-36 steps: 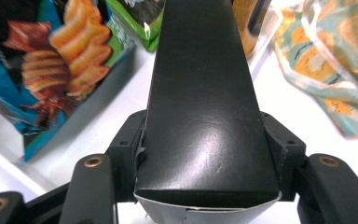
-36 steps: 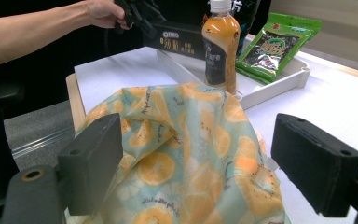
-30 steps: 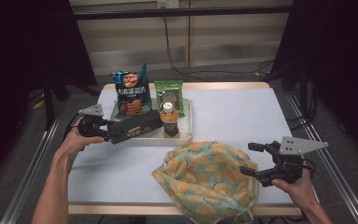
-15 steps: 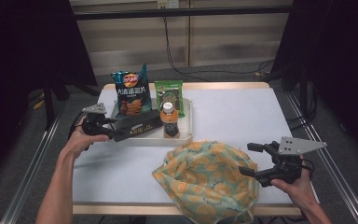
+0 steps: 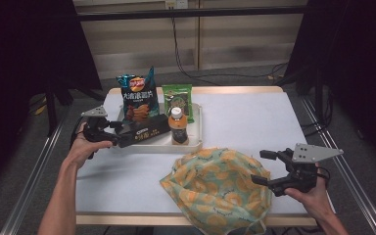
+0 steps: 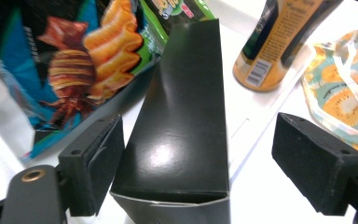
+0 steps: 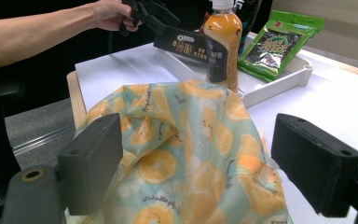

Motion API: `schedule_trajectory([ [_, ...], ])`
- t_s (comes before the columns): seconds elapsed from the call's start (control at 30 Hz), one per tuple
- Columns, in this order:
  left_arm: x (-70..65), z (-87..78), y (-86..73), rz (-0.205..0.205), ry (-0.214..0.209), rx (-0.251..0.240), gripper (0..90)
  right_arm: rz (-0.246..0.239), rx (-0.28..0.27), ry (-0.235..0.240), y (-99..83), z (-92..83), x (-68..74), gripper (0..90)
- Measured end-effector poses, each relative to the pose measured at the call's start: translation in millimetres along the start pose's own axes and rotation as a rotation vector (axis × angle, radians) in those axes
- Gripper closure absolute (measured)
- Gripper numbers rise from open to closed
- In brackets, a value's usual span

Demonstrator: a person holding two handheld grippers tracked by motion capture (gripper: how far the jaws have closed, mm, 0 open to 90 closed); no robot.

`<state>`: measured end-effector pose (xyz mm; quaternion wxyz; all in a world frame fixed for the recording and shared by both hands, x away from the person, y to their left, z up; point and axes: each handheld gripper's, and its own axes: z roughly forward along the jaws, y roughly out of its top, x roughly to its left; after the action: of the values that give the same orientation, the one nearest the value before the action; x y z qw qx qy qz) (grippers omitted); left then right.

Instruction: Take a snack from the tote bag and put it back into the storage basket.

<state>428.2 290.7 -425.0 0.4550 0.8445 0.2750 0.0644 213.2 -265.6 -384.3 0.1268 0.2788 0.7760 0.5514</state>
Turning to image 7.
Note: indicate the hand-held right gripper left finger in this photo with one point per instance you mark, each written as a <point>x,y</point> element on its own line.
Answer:
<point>90,165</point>

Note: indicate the white plastic tray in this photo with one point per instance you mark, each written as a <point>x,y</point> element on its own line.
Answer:
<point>273,87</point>

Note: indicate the orange juice bottle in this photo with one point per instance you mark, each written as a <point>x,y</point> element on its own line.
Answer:
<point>222,46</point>

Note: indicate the black biscuit box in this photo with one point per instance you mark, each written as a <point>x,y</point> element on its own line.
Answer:
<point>183,45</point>

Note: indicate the green snack packet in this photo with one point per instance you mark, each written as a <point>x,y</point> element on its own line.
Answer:
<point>276,46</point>

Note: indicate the lemon print fabric bag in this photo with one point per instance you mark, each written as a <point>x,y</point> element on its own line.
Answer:
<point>192,149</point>

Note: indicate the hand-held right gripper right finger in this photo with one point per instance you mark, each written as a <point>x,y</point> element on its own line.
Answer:
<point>317,168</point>

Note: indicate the metal floor rail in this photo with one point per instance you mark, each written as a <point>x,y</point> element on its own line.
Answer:
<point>43,140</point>

